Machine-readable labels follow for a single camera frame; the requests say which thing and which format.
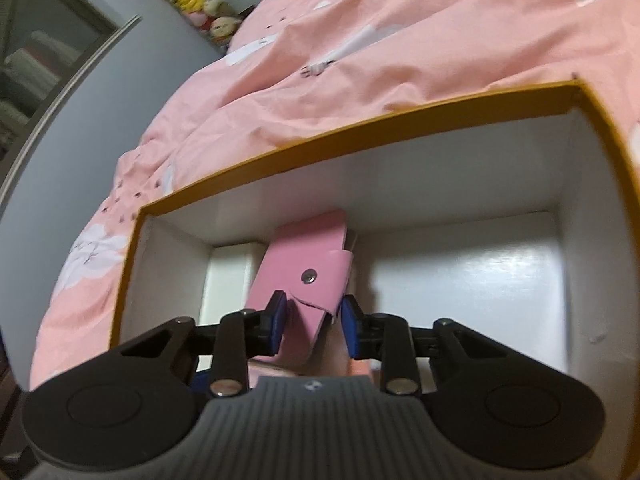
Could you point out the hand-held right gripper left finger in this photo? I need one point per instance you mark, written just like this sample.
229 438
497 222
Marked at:
277 320

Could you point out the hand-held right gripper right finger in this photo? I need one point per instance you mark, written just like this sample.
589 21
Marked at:
350 330

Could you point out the pink snap button wallet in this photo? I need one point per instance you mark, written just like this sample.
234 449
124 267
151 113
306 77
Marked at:
300 252

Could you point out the orange cardboard box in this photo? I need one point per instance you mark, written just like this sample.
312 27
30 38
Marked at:
400 170

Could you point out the small white box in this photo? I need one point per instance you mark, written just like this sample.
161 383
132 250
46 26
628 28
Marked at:
230 280

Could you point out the pink cloud printed blanket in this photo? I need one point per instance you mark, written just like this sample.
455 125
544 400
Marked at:
400 35

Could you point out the grey framed wardrobe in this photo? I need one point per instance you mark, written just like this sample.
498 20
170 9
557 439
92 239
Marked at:
50 35

